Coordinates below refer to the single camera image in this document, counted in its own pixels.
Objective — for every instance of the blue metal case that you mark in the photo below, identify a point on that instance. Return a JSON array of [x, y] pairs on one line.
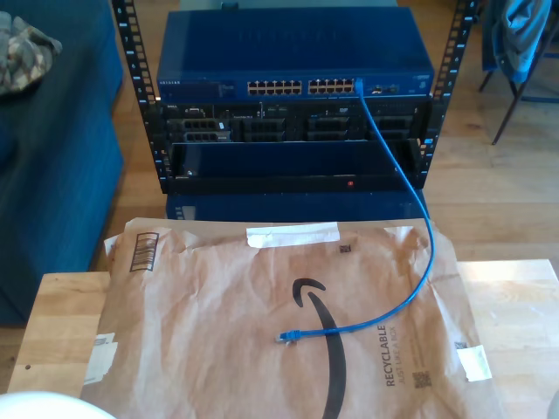
[[284, 207]]

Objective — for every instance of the black rack tray red light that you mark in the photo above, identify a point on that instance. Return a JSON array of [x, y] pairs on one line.
[[284, 183]]

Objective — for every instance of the long white tape strip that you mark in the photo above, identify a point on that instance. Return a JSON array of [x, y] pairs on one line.
[[292, 235]]

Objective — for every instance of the black rack server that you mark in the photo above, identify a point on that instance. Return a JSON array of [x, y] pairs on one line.
[[297, 114]]

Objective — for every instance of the brown packing paper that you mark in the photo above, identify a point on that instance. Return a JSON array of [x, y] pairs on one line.
[[218, 371]]

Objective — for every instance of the blue sofa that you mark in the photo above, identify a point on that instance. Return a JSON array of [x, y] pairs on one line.
[[57, 174]]

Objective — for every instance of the white paper shipping label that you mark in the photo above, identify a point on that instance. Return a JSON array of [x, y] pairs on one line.
[[100, 358]]

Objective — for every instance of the dark metal chair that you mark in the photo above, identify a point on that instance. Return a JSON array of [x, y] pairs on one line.
[[502, 122]]

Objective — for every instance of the short white tape strip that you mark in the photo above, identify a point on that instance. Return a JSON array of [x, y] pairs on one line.
[[474, 362]]

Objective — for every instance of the blue-grey jacket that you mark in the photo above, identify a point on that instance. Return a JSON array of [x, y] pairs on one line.
[[515, 35]]

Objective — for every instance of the camouflage cloth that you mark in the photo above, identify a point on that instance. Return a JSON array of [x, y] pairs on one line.
[[26, 57]]

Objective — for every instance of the blue network switch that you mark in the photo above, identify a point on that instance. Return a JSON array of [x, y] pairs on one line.
[[284, 43]]

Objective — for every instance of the black rack frame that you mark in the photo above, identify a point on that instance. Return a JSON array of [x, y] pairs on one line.
[[131, 43]]

